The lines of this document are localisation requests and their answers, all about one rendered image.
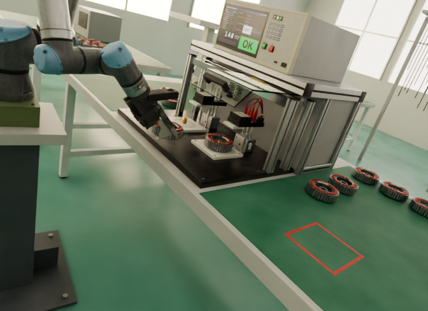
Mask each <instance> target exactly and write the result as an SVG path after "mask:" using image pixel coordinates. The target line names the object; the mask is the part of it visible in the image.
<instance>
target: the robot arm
mask: <svg viewBox="0 0 428 311"><path fill-rule="evenodd" d="M79 1H80V0H36V6H37V11H38V22H37V25H36V28H33V27H31V26H30V25H29V24H28V23H27V22H24V21H21V20H14V19H5V18H2V19H0V101H5V102H23V101H28V100H31V99H32V98H33V97H34V87H33V84H32V81H31V77H30V75H29V65H30V64H35V66H36V67H37V69H38V70H39V71H40V72H41V73H44V74H48V75H77V74H79V75H108V76H114V77H115V79H116V80H117V82H118V83H119V85H120V86H121V88H122V89H123V91H124V92H125V94H126V95H127V96H126V97H125V98H123V100H124V101H125V103H126V104H127V106H128V107H129V108H130V111H131V113H132V114H133V115H134V118H135V119H136V120H137V121H139V123H140V124H141V125H142V126H143V127H145V128H146V130H147V129H149V128H150V127H152V126H154V125H155V124H156V121H157V120H159V121H158V125H159V127H160V131H159V133H158V136H159V138H165V137H167V136H170V135H173V136H174V137H175V138H176V140H178V133H177V132H176V129H175V127H174V125H173V124H172V122H171V121H170V119H169V118H168V116H167V115H166V114H165V112H164V110H163V109H162V107H161V105H160V104H158V101H162V100H168V99H178V91H176V90H174V89H172V88H168V89H155V90H150V87H149V86H148V82H147V81H146V79H145V77H144V76H143V74H142V72H141V70H140V69H139V67H138V65H137V64H136V61H135V60H134V58H133V56H132V54H131V52H130V50H129V49H128V48H127V47H126V45H125V43H123V42H121V41H116V42H112V43H109V44H108V45H106V46H105V47H104V48H103V49H102V48H96V47H91V48H84V47H78V39H77V37H76V36H75V32H74V30H73V28H72V26H73V22H74V19H75V15H76V11H77V8H78V4H79ZM159 117H161V119H160V118H159Z"/></svg>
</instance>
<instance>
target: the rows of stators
mask: <svg viewBox="0 0 428 311"><path fill-rule="evenodd" d="M352 175H353V176H354V177H355V178H356V179H358V180H360V181H362V182H364V183H366V184H369V185H377V184H378V182H379V180H380V177H379V176H378V175H377V174H376V173H375V172H373V171H370V170H369V169H366V168H363V167H355V169H354V171H353V173H352ZM379 189H380V190H381V192H382V193H384V194H385V195H386V196H388V197H390V198H392V199H395V200H399V201H407V199H408V197H409V196H410V193H409V192H408V191H407V190H406V189H405V188H404V187H402V186H400V185H397V184H395V183H392V182H388V181H384V182H382V183H381V185H380V187H379ZM410 207H411V208H412V209H413V210H414V211H416V212H417V213H419V214H421V215H423V216H425V217H427V218H428V201H427V200H425V199H423V198H413V199H412V201H411V203H410Z"/></svg>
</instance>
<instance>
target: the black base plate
mask: <svg viewBox="0 0 428 311"><path fill-rule="evenodd" d="M164 112H165V114H166V115H167V116H168V117H189V118H190V119H192V120H193V121H195V122H197V123H198V124H199V125H201V126H202V127H205V125H203V124H202V123H200V121H201V117H202V114H203V112H202V111H199V112H194V111H188V110H184V111H183V112H178V110H164ZM117 113H118V114H119V115H121V116H122V117H123V118H124V119H125V120H126V121H127V122H128V123H130V125H131V126H132V127H133V128H135V129H136V130H137V131H138V132H139V133H140V134H141V135H142V136H144V137H145V138H146V139H147V140H148V141H149V142H150V143H151V144H152V145H153V146H154V147H155V148H156V149H157V150H159V151H160V152H161V153H162V154H163V155H164V156H165V157H167V158H168V159H169V160H170V161H171V162H172V163H173V164H174V165H175V166H176V167H177V168H178V169H179V170H180V171H182V172H183V173H184V174H185V175H186V176H187V177H188V178H189V179H191V181H193V183H195V184H196V185H197V186H198V187H199V188H200V189H203V188H207V187H214V186H218V185H225V184H233V183H237V182H244V181H248V180H255V179H260V178H267V177H273V176H278V175H285V174H289V173H292V171H293V168H291V167H290V169H289V170H287V171H284V170H283V168H280V163H281V161H280V160H279V159H278V160H277V163H276V166H275V169H274V171H273V173H271V172H270V173H266V171H264V170H263V167H264V163H265V161H266V158H267V156H268V152H266V151H265V150H263V149H261V148H260V147H258V146H256V145H255V146H254V148H253V152H242V154H243V157H239V158H231V159H219V160H213V159H212V158H210V157H209V156H208V155H206V154H205V153H204V152H203V151H202V150H200V149H199V148H197V147H196V146H195V145H194V144H192V143H191V140H203V139H205V136H206V135H207V134H211V133H213V134H214V133H215V134H219V135H220V134H221V136H222V135H223V136H226V137H228V138H230V139H231V140H232V141H233V142H234V138H235V135H236V132H234V131H233V130H231V129H229V128H228V127H226V126H225V125H223V124H221V123H220V122H219V123H218V128H217V129H209V128H208V127H206V129H207V132H201V133H183V136H182V138H181V139H179V140H169V139H164V138H159V137H158V136H157V135H155V134H154V133H153V132H152V130H151V129H152V127H150V128H149V129H147V130H146V128H145V127H143V126H142V125H141V124H140V123H139V121H137V120H136V119H135V118H134V115H133V114H132V113H131V111H130V108H118V112H117Z"/></svg>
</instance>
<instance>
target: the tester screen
mask: <svg viewBox="0 0 428 311"><path fill-rule="evenodd" d="M266 18H267V14H264V13H259V12H255V11H250V10H244V9H241V8H235V7H232V6H227V5H226V8H225V13H224V17H223V21H222V25H221V28H220V33H219V36H218V39H219V37H221V38H225V39H227V40H231V41H234V42H236V43H237V45H236V47H235V46H233V45H230V44H228V43H224V42H222V41H219V40H218V41H217V43H221V44H223V45H226V46H228V47H231V48H235V49H237V50H240V51H242V52H246V53H248V54H251V55H254V56H255V54H253V53H250V52H247V51H244V50H241V49H239V48H238V45H239V41H240V37H241V36H244V37H247V38H250V39H253V40H257V41H260V38H258V37H255V36H252V35H249V34H245V33H242V31H243V27H244V25H247V26H250V27H254V28H258V29H262V31H263V28H264V24H265V21H266ZM225 31H229V32H231V33H234V37H233V39H230V38H227V37H225V36H224V34H225ZM261 34H262V33H261ZM260 37H261V35H260Z"/></svg>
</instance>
